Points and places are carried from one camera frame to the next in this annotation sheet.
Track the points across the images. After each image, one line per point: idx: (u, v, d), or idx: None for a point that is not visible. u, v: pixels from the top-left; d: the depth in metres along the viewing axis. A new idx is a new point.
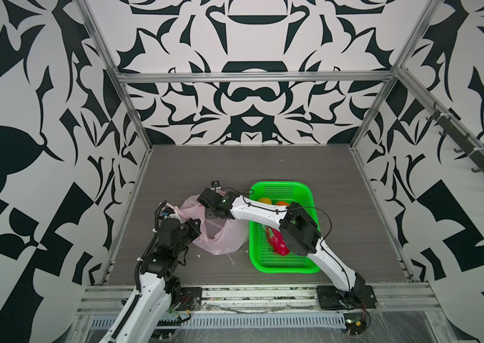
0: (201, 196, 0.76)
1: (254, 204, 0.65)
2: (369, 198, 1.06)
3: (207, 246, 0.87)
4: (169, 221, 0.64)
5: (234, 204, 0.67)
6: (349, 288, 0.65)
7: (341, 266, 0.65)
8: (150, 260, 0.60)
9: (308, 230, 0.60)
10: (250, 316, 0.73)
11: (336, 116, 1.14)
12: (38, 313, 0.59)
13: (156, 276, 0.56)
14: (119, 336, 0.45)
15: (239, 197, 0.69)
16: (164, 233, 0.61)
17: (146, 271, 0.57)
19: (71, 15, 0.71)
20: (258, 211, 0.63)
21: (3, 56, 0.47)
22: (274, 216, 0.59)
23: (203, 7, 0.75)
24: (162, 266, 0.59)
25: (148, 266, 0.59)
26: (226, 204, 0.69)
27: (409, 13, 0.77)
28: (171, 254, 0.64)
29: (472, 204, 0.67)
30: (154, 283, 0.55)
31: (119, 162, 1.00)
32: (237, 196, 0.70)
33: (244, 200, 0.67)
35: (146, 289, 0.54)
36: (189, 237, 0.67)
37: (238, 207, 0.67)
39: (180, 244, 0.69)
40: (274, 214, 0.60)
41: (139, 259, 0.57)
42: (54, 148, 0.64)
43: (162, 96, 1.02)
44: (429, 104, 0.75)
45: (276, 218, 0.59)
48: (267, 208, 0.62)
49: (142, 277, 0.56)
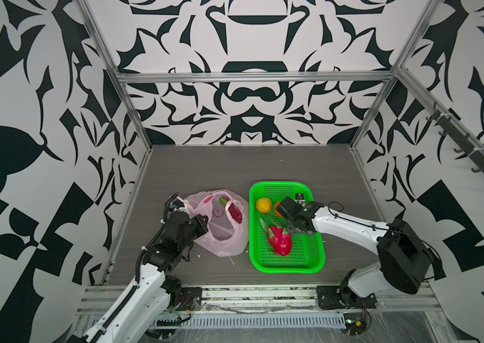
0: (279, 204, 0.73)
1: (342, 216, 0.57)
2: (369, 198, 1.06)
3: (211, 247, 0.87)
4: (179, 214, 0.63)
5: (318, 214, 0.61)
6: (362, 295, 0.63)
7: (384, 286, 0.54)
8: (154, 251, 0.59)
9: (422, 261, 0.46)
10: (250, 316, 0.73)
11: (336, 116, 1.14)
12: (38, 312, 0.59)
13: (156, 269, 0.55)
14: (111, 326, 0.44)
15: (323, 207, 0.62)
16: (171, 224, 0.59)
17: (146, 263, 0.56)
19: (71, 15, 0.71)
20: (346, 224, 0.54)
21: (3, 57, 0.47)
22: (370, 234, 0.49)
23: (203, 7, 0.75)
24: (164, 259, 0.57)
25: (151, 256, 0.57)
26: (307, 214, 0.62)
27: (409, 13, 0.77)
28: (176, 249, 0.62)
29: (472, 204, 0.67)
30: (154, 275, 0.54)
31: (119, 162, 1.00)
32: (321, 205, 0.63)
33: (330, 210, 0.60)
35: (144, 281, 0.52)
36: (195, 234, 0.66)
37: (322, 218, 0.59)
39: (186, 240, 0.67)
40: (369, 230, 0.50)
41: (144, 248, 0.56)
42: (54, 148, 0.64)
43: (163, 96, 1.02)
44: (430, 104, 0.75)
45: (372, 236, 0.48)
48: (359, 221, 0.53)
49: (144, 267, 0.55)
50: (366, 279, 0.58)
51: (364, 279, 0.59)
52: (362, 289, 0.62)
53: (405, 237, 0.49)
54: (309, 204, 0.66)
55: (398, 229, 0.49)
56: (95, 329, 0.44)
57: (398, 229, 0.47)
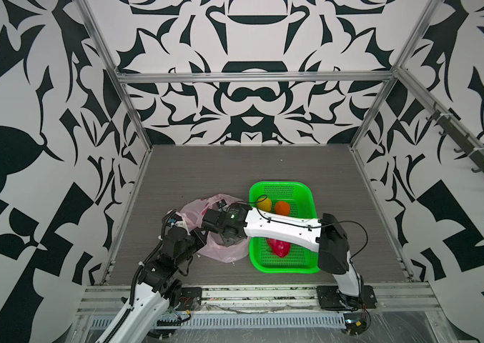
0: (204, 219, 0.62)
1: (275, 219, 0.53)
2: (369, 198, 1.06)
3: (218, 255, 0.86)
4: (176, 231, 0.63)
5: (249, 221, 0.54)
6: (355, 295, 0.64)
7: (357, 273, 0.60)
8: (150, 267, 0.59)
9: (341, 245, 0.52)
10: (250, 316, 0.73)
11: (336, 116, 1.14)
12: (38, 313, 0.59)
13: (152, 289, 0.55)
14: None
15: (252, 210, 0.56)
16: (169, 242, 0.59)
17: (142, 281, 0.57)
19: (71, 15, 0.71)
20: (282, 229, 0.51)
21: (3, 57, 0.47)
22: (309, 236, 0.48)
23: (203, 7, 0.75)
24: (161, 277, 0.58)
25: (146, 275, 0.58)
26: (235, 221, 0.55)
27: (409, 13, 0.77)
28: (172, 266, 0.63)
29: (472, 204, 0.67)
30: (148, 297, 0.54)
31: (119, 162, 1.00)
32: (248, 208, 0.56)
33: (262, 214, 0.54)
35: (139, 302, 0.53)
36: (194, 248, 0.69)
37: (256, 225, 0.53)
39: (182, 256, 0.66)
40: (307, 232, 0.49)
41: (141, 264, 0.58)
42: (54, 148, 0.64)
43: (162, 96, 1.02)
44: (429, 104, 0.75)
45: (310, 237, 0.48)
48: (295, 223, 0.51)
49: (139, 287, 0.55)
50: (348, 278, 0.58)
51: (344, 277, 0.59)
52: (351, 290, 0.63)
53: (330, 226, 0.53)
54: (234, 209, 0.57)
55: (328, 223, 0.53)
56: None
57: (327, 222, 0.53)
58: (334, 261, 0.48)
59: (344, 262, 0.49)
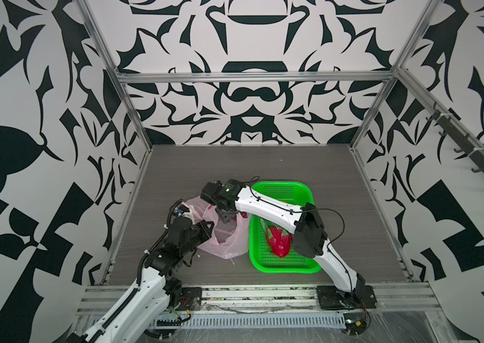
0: (202, 191, 0.70)
1: (263, 199, 0.59)
2: (369, 198, 1.06)
3: (217, 251, 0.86)
4: (182, 220, 0.64)
5: (241, 197, 0.60)
6: (351, 290, 0.65)
7: (344, 268, 0.64)
8: (156, 255, 0.60)
9: (316, 231, 0.58)
10: (250, 316, 0.73)
11: (336, 116, 1.14)
12: (38, 312, 0.59)
13: (159, 274, 0.56)
14: (110, 327, 0.45)
15: (245, 189, 0.62)
16: (174, 231, 0.60)
17: (149, 266, 0.57)
19: (71, 15, 0.71)
20: (267, 208, 0.58)
21: (3, 57, 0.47)
22: (289, 217, 0.55)
23: (203, 7, 0.75)
24: (166, 264, 0.58)
25: (152, 261, 0.58)
26: (229, 194, 0.61)
27: (408, 13, 0.77)
28: (178, 255, 0.63)
29: (472, 204, 0.67)
30: (154, 280, 0.55)
31: (119, 162, 1.00)
32: (242, 186, 0.63)
33: (253, 194, 0.61)
35: (145, 284, 0.53)
36: (199, 239, 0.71)
37: (245, 201, 0.60)
39: (187, 245, 0.67)
40: (287, 214, 0.56)
41: (146, 252, 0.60)
42: (54, 148, 0.64)
43: (162, 96, 1.02)
44: (430, 104, 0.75)
45: (289, 219, 0.55)
48: (281, 206, 0.57)
49: (144, 271, 0.56)
50: (336, 273, 0.63)
51: (334, 272, 0.63)
52: (344, 286, 0.65)
53: (310, 214, 0.60)
54: (229, 184, 0.64)
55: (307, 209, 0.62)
56: (95, 329, 0.44)
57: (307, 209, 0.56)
58: (307, 244, 0.55)
59: (314, 246, 0.56)
